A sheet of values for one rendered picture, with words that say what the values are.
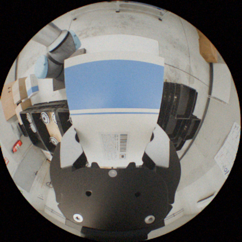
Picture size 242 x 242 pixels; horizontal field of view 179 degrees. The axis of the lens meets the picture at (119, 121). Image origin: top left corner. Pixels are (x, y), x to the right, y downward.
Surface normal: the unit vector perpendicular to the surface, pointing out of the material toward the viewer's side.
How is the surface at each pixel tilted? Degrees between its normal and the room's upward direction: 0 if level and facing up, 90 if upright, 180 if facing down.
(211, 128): 90
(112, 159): 0
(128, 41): 0
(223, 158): 90
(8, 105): 80
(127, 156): 0
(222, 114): 90
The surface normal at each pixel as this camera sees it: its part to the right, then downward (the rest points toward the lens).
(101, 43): 0.04, 0.48
